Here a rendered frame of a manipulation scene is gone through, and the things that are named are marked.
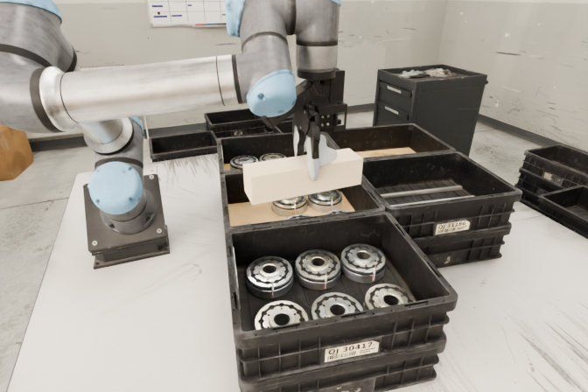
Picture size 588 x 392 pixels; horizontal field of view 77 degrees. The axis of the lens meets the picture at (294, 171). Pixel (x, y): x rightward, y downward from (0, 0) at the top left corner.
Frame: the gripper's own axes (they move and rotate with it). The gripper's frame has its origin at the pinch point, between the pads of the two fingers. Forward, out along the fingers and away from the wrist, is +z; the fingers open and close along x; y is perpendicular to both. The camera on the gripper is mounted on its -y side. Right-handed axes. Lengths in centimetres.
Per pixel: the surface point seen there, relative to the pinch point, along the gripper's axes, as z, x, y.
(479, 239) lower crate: 30, -2, 53
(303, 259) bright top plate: 22.6, -0.9, -0.3
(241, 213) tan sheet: 25.8, 28.5, -7.8
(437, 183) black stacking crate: 26, 23, 59
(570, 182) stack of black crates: 55, 42, 168
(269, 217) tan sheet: 25.8, 23.2, -0.6
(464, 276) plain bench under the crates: 39, -6, 47
